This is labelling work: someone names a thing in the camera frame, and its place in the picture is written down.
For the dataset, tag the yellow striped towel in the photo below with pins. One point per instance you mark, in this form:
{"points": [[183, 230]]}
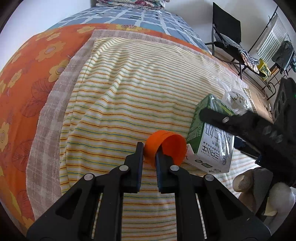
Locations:
{"points": [[126, 91]]}

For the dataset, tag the grey plaid blanket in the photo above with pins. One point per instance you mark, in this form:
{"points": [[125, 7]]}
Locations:
{"points": [[43, 180]]}

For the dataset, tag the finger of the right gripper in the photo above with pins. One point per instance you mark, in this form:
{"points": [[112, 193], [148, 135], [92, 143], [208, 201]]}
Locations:
{"points": [[248, 126], [246, 148]]}

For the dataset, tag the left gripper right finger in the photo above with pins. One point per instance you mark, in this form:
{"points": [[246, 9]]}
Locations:
{"points": [[171, 178]]}

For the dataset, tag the yellow green crate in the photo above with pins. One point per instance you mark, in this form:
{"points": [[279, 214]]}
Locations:
{"points": [[264, 71]]}

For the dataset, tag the green striped hanging towel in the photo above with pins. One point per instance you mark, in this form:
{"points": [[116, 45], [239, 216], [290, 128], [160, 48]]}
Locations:
{"points": [[271, 40]]}

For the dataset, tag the orange floral bedsheet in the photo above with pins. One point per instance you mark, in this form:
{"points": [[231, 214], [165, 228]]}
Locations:
{"points": [[26, 81]]}

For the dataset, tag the dark hanging jacket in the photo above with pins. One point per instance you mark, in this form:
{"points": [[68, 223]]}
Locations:
{"points": [[283, 56]]}

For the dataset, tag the white plastic bag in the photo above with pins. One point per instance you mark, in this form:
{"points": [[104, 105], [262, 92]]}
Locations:
{"points": [[235, 99]]}

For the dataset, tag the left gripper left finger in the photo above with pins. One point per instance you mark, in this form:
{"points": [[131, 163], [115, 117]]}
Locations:
{"points": [[127, 177]]}

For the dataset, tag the black folding chair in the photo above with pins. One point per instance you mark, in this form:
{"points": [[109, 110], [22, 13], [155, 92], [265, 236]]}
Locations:
{"points": [[226, 35]]}

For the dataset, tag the striped clothes on chair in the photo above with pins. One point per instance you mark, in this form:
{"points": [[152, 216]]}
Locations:
{"points": [[232, 45]]}

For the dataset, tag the blue checked mattress sheet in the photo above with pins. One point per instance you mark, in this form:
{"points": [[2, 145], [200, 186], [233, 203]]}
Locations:
{"points": [[157, 20]]}

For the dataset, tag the black clothes drying rack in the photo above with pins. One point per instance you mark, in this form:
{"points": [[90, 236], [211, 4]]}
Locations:
{"points": [[270, 86]]}

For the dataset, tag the orange plastic cap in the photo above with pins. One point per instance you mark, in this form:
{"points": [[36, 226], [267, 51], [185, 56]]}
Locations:
{"points": [[172, 144]]}

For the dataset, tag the person's right hand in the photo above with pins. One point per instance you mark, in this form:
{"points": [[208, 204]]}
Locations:
{"points": [[257, 189]]}

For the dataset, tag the green white milk carton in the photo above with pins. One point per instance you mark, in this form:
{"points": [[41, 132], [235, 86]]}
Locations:
{"points": [[209, 148]]}

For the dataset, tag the folded floral quilt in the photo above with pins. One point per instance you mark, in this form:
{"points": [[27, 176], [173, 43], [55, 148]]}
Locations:
{"points": [[152, 4]]}

